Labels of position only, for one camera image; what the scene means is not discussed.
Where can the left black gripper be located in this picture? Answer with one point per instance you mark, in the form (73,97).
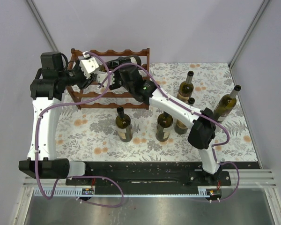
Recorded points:
(85,82)

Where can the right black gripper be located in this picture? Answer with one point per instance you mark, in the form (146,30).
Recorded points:
(116,85)

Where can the brown wooden wine rack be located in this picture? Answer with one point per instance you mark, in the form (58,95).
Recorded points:
(77,96)

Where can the green wine bottle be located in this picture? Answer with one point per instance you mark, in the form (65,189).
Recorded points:
(112,64)

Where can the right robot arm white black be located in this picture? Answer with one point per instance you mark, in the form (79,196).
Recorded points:
(144,88)

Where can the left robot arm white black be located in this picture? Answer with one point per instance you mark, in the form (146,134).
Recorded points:
(47,93)

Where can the wine bottle front left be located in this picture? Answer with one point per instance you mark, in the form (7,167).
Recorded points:
(124,127)

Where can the wine bottle front centre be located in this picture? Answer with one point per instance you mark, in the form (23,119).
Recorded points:
(163,126)

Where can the wine bottle brown label back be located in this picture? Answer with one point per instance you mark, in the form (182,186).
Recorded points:
(186,88)

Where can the wine bottle brown label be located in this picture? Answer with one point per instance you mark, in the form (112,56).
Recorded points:
(186,88)
(181,128)

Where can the wine bottle brown label front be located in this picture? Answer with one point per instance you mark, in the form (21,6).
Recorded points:
(181,128)

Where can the wine bottle far right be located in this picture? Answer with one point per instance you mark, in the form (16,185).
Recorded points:
(226,104)

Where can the floral patterned table mat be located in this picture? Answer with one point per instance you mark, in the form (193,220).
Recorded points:
(90,134)

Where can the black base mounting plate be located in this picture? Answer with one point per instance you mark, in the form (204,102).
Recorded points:
(179,172)

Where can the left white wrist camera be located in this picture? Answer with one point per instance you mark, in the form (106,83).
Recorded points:
(88,65)

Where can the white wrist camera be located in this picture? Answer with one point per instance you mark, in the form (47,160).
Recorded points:
(88,65)
(102,78)

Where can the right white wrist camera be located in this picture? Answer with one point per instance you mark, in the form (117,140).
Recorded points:
(102,78)

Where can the white slotted cable duct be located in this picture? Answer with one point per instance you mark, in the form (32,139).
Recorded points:
(200,192)

